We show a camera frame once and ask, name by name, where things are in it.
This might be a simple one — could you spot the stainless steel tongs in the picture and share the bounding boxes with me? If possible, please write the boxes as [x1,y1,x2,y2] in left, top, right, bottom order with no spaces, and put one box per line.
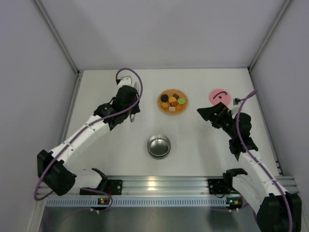
[129,81,140,123]

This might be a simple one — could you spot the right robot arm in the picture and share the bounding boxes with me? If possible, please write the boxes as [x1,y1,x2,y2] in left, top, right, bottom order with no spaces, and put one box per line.
[197,102,302,232]

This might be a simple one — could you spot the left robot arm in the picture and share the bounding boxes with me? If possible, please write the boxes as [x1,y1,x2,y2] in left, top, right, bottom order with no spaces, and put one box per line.
[37,84,143,196]

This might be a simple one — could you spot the pink lunch box lid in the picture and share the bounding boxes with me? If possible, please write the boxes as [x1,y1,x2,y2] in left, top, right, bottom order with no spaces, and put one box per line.
[209,89,231,106]

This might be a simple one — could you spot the round steel lunch box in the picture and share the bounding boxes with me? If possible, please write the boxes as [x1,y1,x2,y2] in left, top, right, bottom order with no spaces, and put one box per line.
[146,134,171,160]

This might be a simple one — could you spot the green sandwich cookie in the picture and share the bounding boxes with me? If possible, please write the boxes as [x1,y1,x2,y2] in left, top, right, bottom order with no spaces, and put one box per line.
[178,98,186,105]

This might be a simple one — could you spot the orange round cookie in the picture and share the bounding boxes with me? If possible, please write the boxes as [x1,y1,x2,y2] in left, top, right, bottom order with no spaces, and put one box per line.
[176,104,183,110]

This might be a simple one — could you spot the red striped bacon piece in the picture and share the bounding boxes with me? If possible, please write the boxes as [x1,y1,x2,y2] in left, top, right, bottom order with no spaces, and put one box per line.
[170,101,177,107]

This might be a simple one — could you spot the yellow maple leaf cookie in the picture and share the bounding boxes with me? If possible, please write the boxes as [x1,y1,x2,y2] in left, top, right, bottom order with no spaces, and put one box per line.
[162,102,169,108]

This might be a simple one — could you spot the woven bamboo tray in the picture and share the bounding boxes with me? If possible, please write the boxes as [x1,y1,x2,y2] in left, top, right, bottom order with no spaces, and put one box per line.
[157,89,189,115]

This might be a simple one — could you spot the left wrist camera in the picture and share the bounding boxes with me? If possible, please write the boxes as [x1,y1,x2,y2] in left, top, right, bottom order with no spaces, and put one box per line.
[116,75,133,87]

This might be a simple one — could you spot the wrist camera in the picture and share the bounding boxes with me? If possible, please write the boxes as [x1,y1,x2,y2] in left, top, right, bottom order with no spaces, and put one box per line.
[116,75,133,87]
[230,98,243,115]

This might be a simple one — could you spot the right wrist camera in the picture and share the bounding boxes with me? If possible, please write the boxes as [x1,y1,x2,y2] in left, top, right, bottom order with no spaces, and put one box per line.
[230,98,243,115]

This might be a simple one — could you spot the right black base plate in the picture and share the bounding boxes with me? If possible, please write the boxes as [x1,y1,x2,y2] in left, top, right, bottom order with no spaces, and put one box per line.
[207,178,231,197]

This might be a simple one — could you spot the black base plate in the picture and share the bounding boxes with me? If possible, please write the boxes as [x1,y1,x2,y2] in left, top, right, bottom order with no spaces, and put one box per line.
[207,178,231,197]
[79,179,123,196]

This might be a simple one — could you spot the aluminium mounting rail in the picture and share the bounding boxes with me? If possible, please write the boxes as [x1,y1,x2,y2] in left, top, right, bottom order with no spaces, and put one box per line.
[36,175,299,196]

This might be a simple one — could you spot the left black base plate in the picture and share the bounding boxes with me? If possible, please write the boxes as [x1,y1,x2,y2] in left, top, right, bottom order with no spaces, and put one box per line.
[79,179,123,196]

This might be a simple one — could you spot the right aluminium frame post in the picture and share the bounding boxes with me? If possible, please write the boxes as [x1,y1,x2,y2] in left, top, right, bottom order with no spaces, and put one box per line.
[247,0,294,74]

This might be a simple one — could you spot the aluminium frame post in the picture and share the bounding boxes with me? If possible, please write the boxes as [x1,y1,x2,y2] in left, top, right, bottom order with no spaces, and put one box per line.
[31,0,80,75]
[247,0,294,74]

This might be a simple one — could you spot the slotted cable duct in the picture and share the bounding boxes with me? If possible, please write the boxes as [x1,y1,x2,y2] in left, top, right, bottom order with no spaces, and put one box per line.
[45,196,242,207]

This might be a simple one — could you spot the left aluminium frame post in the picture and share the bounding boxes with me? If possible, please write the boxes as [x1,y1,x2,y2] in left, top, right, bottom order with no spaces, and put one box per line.
[31,0,80,75]

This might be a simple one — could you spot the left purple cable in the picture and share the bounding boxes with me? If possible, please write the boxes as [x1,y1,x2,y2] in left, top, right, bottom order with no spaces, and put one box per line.
[34,68,145,213]

